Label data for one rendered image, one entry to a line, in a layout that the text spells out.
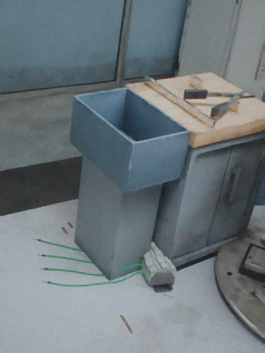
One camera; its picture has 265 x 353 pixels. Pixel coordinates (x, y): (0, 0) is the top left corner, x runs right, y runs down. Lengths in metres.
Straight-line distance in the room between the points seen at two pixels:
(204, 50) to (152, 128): 2.41
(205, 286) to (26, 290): 0.31
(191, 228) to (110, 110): 0.25
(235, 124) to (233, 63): 2.30
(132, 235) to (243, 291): 0.21
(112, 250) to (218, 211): 0.21
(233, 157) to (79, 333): 0.38
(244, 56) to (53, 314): 2.51
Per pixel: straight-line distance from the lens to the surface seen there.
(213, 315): 0.96
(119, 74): 3.40
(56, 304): 0.92
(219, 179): 0.96
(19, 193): 2.52
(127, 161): 0.80
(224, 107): 0.89
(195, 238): 1.01
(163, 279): 0.96
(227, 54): 3.18
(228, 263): 1.03
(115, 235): 0.91
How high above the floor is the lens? 1.44
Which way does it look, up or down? 32 degrees down
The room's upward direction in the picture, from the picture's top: 9 degrees clockwise
